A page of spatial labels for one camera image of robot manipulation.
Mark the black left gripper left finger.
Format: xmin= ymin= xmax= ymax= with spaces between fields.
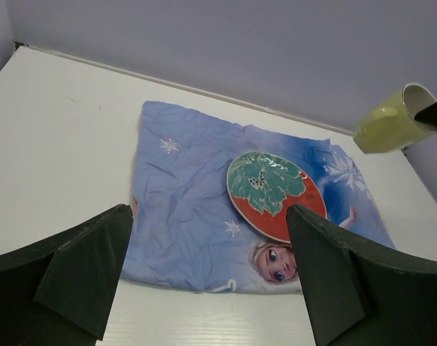
xmin=0 ymin=204 xmax=133 ymax=345

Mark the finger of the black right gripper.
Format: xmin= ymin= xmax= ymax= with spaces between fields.
xmin=412 ymin=94 xmax=437 ymax=133

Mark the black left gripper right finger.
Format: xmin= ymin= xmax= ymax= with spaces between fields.
xmin=286 ymin=205 xmax=437 ymax=345

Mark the pale yellow mug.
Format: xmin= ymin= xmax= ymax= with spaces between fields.
xmin=353 ymin=83 xmax=437 ymax=154

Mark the blue princess print cloth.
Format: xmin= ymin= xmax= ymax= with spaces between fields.
xmin=122 ymin=101 xmax=393 ymax=294

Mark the red and teal plate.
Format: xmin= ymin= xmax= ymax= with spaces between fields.
xmin=226 ymin=151 xmax=327 ymax=244

